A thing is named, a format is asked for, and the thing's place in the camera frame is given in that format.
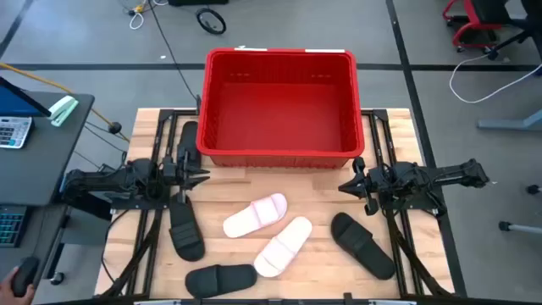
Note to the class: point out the black caster wheel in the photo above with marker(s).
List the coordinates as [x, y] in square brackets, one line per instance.
[533, 189]

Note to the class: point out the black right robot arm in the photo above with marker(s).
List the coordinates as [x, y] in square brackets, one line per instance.
[444, 175]

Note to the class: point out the pale pink slide sandal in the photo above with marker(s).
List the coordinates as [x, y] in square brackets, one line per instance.
[281, 247]
[254, 216]

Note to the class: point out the black slide sandal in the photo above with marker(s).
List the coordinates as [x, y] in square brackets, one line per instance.
[360, 243]
[220, 280]
[186, 237]
[190, 135]

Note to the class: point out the large red plastic bin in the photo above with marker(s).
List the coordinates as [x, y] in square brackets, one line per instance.
[279, 118]

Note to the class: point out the white tape strip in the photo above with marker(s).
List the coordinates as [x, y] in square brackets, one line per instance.
[325, 51]

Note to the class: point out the dark grey desk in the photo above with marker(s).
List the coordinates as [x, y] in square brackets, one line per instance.
[42, 161]

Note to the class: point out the black computer monitor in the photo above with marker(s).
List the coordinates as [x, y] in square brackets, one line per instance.
[14, 103]

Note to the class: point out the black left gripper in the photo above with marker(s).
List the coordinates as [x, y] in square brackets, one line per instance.
[171, 173]

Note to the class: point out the black office chair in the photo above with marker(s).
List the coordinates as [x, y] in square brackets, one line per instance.
[529, 21]

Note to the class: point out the grey desk foot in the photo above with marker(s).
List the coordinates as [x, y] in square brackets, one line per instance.
[508, 124]

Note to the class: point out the backlit computer keyboard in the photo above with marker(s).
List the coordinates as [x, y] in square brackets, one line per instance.
[10, 226]

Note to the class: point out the black computer mouse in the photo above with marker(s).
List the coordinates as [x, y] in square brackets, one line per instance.
[24, 275]

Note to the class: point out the red frame chair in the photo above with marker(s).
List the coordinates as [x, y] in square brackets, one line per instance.
[470, 25]

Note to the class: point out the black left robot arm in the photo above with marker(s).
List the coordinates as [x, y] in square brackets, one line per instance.
[106, 182]

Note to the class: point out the grey leg with black caster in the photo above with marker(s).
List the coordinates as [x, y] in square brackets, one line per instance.
[523, 228]

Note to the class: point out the person's hand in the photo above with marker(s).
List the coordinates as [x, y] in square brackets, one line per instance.
[6, 294]

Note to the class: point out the black aluminium table frame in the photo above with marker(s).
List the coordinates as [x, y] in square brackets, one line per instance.
[166, 113]

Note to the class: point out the mint green stapler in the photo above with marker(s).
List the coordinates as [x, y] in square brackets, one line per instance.
[62, 110]

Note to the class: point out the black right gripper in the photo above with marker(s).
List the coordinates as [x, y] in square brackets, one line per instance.
[370, 184]

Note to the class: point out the grey desk calculator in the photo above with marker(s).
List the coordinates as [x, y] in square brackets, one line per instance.
[14, 132]

